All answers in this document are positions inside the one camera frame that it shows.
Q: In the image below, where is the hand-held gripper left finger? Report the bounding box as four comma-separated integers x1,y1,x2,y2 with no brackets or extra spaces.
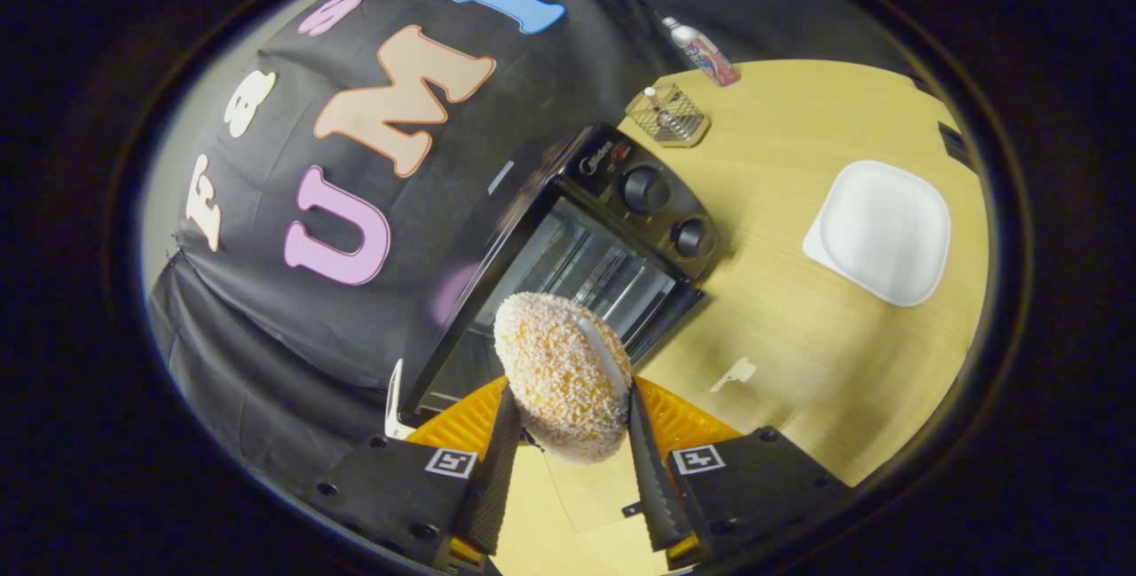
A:
306,376,525,572

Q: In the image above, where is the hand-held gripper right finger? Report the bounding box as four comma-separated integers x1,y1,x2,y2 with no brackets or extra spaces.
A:
626,376,853,570

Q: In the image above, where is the breaded round patty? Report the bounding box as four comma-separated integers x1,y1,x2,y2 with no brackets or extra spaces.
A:
493,292,634,465

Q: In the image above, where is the black toaster oven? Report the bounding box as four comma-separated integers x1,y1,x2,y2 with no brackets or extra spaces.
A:
399,122,722,534

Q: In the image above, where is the white pop-up toaster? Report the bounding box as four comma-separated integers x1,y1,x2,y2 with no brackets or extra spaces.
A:
383,359,415,440

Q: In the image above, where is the black backdrop cloth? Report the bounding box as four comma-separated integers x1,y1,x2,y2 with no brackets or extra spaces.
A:
146,0,924,506

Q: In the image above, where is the white square plate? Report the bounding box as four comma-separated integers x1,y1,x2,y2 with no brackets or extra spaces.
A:
802,161,952,308

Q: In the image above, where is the clear glass jar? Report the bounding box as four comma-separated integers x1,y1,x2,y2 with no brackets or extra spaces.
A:
624,83,711,148

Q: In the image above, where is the white bottle with pink label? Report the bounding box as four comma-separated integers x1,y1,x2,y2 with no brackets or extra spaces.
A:
661,15,740,87

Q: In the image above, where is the black table edge clamp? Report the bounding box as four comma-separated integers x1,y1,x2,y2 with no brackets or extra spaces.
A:
938,121,977,171

